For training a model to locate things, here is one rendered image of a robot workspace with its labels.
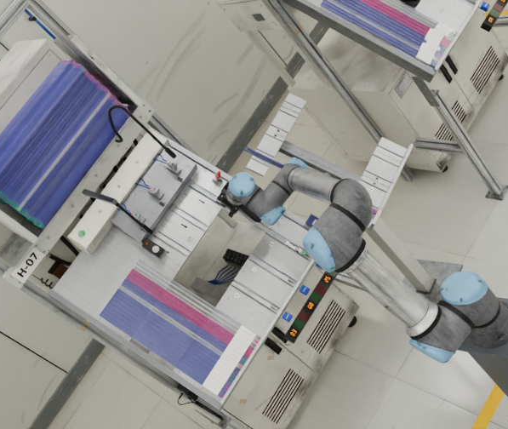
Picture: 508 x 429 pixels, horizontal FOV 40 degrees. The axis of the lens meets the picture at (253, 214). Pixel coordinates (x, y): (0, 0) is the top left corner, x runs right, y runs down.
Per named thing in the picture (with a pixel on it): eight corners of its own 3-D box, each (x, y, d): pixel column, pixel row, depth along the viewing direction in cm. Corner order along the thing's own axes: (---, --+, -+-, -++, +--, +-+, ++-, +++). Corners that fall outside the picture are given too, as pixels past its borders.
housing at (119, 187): (173, 153, 266) (168, 138, 252) (94, 260, 254) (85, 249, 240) (156, 142, 267) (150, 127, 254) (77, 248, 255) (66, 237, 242)
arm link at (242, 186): (247, 202, 216) (225, 184, 216) (242, 208, 226) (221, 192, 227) (262, 182, 218) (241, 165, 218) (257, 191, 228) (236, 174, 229)
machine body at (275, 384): (368, 313, 313) (288, 236, 278) (282, 453, 296) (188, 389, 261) (276, 279, 364) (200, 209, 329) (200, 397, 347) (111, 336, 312)
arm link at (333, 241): (482, 330, 193) (339, 202, 182) (450, 374, 191) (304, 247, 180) (460, 323, 204) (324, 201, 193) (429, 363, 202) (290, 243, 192)
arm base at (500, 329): (524, 306, 204) (511, 288, 199) (508, 352, 199) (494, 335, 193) (477, 300, 216) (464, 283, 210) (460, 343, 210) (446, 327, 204)
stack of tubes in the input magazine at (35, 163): (133, 111, 245) (77, 57, 229) (42, 231, 232) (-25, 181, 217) (117, 110, 254) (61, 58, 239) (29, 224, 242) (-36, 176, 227)
